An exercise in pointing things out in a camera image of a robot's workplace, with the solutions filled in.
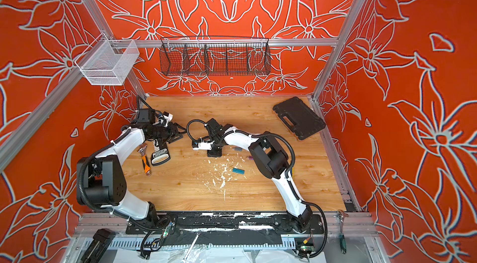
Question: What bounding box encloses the teal usb drive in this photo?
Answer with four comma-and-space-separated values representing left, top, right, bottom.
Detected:
232, 168, 245, 175

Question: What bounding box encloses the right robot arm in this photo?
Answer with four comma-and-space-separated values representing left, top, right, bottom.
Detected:
186, 118, 328, 234

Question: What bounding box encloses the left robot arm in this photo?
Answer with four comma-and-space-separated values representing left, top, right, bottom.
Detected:
77, 122, 185, 231

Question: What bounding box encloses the black tool case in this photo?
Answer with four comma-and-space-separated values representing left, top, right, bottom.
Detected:
273, 97, 327, 141

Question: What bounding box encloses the clear plastic bin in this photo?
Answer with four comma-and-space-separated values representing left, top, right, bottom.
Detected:
75, 34, 140, 86

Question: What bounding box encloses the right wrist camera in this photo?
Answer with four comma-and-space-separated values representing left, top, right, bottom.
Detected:
192, 141, 213, 151

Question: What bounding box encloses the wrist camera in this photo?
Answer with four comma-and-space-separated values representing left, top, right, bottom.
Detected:
135, 109, 173, 126
192, 141, 213, 151

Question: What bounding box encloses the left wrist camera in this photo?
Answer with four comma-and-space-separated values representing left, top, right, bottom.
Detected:
135, 109, 173, 126

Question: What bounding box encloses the adjustable wrench orange handle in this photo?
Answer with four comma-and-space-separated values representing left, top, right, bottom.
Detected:
137, 143, 152, 176

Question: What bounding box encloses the black wire basket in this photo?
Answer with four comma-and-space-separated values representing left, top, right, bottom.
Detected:
159, 37, 272, 77

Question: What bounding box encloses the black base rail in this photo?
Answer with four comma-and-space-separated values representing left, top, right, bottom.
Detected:
125, 210, 325, 236

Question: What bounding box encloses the green handled screwdriver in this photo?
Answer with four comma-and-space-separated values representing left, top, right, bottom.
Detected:
339, 233, 347, 254

